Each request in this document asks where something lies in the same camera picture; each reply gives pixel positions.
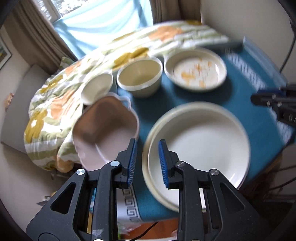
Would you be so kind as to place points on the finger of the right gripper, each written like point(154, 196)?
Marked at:
point(273, 100)
point(287, 91)

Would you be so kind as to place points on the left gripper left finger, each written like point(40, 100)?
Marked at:
point(84, 208)

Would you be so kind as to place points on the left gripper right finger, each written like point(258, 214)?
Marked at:
point(210, 207)

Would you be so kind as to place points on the yellow duck plate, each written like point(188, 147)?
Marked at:
point(152, 180)

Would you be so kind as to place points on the plain white plate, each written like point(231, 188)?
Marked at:
point(198, 143)

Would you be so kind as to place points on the white duck plate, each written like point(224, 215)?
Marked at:
point(198, 70)

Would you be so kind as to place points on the pink square bowl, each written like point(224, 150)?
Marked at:
point(105, 129)

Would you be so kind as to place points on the cream green round bowl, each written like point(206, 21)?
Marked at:
point(142, 77)

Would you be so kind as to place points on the small cream bowl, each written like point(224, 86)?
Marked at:
point(97, 88)

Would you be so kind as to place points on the teal table cloth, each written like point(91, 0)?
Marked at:
point(248, 70)

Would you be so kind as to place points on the grey headboard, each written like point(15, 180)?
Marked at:
point(17, 117)

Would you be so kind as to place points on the floral striped duvet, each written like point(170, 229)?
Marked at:
point(57, 105)

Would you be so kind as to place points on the right brown curtain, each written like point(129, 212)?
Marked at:
point(174, 10)

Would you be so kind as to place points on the brown curtain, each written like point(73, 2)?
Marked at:
point(174, 10)
point(35, 38)

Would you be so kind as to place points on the framed city picture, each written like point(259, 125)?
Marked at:
point(5, 53)

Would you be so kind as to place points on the blue window cloth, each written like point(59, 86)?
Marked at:
point(97, 23)

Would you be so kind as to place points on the left brown curtain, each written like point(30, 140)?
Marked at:
point(35, 38)

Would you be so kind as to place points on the window frame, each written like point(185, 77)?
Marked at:
point(56, 10)

